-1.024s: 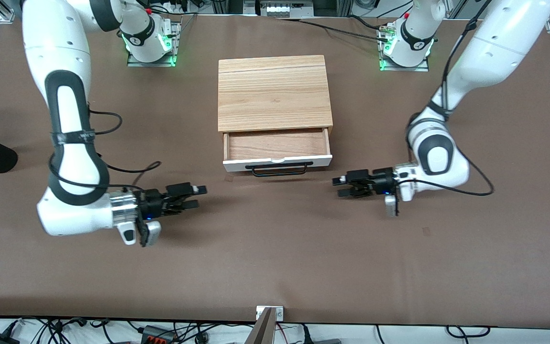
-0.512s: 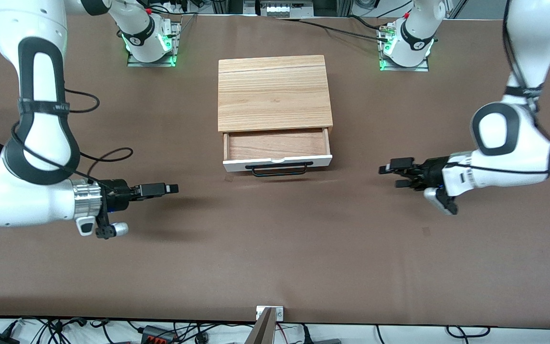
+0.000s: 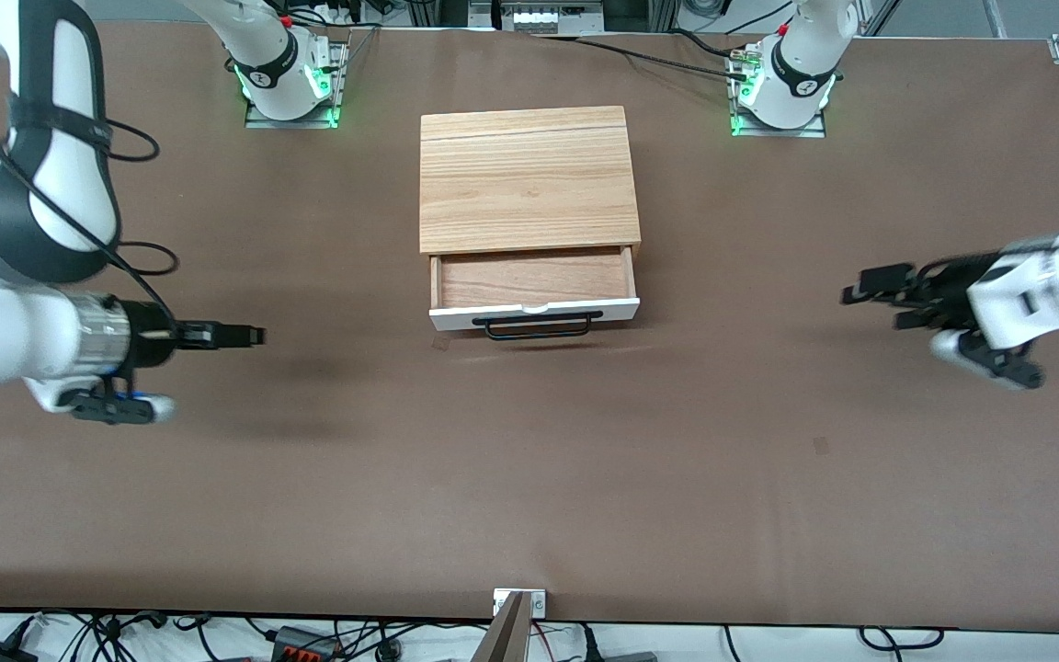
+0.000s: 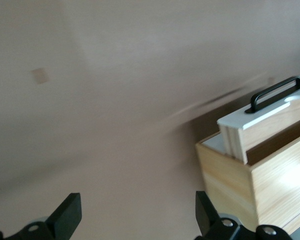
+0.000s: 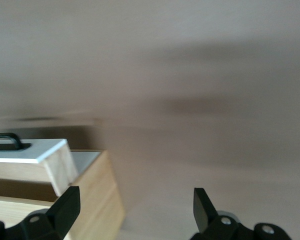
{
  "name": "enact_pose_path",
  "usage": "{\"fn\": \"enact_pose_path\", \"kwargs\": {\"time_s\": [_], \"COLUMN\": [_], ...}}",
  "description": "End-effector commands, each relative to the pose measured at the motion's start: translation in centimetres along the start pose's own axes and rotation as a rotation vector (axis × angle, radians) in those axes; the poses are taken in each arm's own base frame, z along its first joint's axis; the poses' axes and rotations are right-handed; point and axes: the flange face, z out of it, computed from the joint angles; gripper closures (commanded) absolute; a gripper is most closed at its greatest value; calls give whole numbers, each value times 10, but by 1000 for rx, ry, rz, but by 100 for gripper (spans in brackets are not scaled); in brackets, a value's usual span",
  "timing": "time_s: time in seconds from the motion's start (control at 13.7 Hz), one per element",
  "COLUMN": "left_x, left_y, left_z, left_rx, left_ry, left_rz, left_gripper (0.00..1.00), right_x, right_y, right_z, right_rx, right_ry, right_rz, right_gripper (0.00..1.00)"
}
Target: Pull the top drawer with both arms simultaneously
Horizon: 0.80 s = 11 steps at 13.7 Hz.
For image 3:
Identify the long black table cable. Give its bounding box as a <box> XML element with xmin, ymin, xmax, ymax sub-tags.
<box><xmin>537</xmin><ymin>34</ymin><xmax>753</xmax><ymax>81</ymax></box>

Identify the black tangled floor cable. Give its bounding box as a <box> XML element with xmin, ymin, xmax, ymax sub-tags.
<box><xmin>33</xmin><ymin>611</ymin><xmax>218</xmax><ymax>662</ymax></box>

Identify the silver table edge bracket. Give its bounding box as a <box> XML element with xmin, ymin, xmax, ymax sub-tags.
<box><xmin>493</xmin><ymin>588</ymin><xmax>548</xmax><ymax>618</ymax></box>

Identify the black orange connector block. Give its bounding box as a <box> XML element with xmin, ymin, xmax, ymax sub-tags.
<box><xmin>271</xmin><ymin>625</ymin><xmax>343</xmax><ymax>662</ymax></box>

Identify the grey camera mount beam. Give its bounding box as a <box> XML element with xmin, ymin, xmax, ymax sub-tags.
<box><xmin>472</xmin><ymin>591</ymin><xmax>531</xmax><ymax>662</ymax></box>

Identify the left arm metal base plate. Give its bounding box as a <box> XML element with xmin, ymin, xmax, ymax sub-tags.
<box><xmin>729</xmin><ymin>46</ymin><xmax>828</xmax><ymax>140</ymax></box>

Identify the black looped floor cable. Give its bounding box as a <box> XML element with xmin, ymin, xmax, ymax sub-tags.
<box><xmin>858</xmin><ymin>626</ymin><xmax>947</xmax><ymax>653</ymax></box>

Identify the white front drawer black handle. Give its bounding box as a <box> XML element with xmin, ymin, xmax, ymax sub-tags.
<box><xmin>427</xmin><ymin>245</ymin><xmax>642</xmax><ymax>342</ymax></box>

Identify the light wooden drawer cabinet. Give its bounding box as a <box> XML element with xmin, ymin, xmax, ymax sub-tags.
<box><xmin>418</xmin><ymin>105</ymin><xmax>645</xmax><ymax>265</ymax></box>

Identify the white power strip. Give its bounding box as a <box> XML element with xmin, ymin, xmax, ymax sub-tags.
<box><xmin>499</xmin><ymin>0</ymin><xmax>607</xmax><ymax>35</ymax></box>

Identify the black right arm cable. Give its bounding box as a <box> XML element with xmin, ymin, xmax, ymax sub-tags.
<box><xmin>0</xmin><ymin>118</ymin><xmax>183</xmax><ymax>343</ymax></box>

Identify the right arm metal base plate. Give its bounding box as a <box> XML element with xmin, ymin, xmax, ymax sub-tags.
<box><xmin>244</xmin><ymin>35</ymin><xmax>352</xmax><ymax>131</ymax></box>

